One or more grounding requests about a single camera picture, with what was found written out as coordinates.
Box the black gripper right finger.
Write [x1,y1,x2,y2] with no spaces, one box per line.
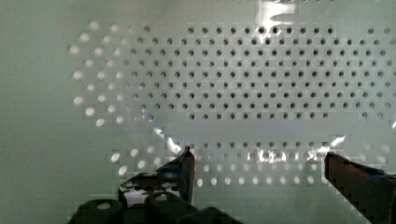
[324,152,396,224]

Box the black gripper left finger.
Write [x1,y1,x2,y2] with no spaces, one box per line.
[118,146,195,205]

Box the green oval strainer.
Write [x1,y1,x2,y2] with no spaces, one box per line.
[1,0,395,224]

